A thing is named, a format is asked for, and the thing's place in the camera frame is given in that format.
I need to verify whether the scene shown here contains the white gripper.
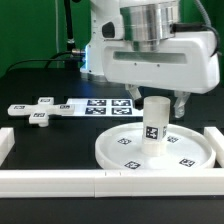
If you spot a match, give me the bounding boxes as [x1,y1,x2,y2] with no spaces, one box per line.
[102,31,220,118]

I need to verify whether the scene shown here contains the white round table top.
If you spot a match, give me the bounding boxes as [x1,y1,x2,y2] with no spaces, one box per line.
[95,122,216,170]

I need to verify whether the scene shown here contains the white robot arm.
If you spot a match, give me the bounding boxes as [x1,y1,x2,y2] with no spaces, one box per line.
[80,0,220,118]

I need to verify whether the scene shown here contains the white right fence bar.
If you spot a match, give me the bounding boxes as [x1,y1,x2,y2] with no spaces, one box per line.
[204,127,224,168]

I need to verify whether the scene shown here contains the white fence bar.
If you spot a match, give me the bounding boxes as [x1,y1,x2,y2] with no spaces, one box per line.
[204,127,224,168]
[0,128,15,166]
[0,168,224,198]

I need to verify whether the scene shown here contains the white marker sheet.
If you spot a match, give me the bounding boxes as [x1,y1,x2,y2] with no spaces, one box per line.
[67,98,143,117]

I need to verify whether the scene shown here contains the white front fence bar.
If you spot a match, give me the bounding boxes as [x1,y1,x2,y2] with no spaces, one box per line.
[0,168,224,198]

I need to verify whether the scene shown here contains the black vertical pole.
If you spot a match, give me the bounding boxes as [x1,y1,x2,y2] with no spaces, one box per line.
[63,0,78,71]

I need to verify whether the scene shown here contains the white cross-shaped table base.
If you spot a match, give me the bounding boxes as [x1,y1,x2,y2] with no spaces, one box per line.
[8,97,75,127]

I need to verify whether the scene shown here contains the white left fence bar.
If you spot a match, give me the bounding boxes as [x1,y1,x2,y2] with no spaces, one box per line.
[0,128,15,166]

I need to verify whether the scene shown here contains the black cable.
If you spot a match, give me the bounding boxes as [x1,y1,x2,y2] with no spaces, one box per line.
[6,48,88,76]

